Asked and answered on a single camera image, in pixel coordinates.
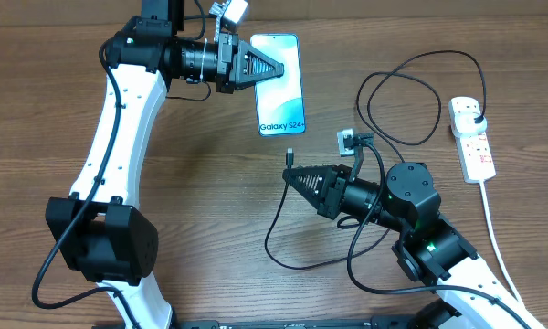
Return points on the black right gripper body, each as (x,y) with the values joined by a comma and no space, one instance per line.
(332,206)

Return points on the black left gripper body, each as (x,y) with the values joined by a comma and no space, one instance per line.
(228,45)

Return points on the blue Galaxy smartphone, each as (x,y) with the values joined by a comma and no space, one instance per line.
(279,101)

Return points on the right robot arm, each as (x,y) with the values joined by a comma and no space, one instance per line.
(429,250)

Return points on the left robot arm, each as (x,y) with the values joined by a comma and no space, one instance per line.
(98,228)

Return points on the white charger plug adapter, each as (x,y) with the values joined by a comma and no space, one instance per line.
(465,125)

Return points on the white power strip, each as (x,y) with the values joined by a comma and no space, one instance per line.
(474,152)

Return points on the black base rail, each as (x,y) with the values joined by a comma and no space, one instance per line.
(375,322)

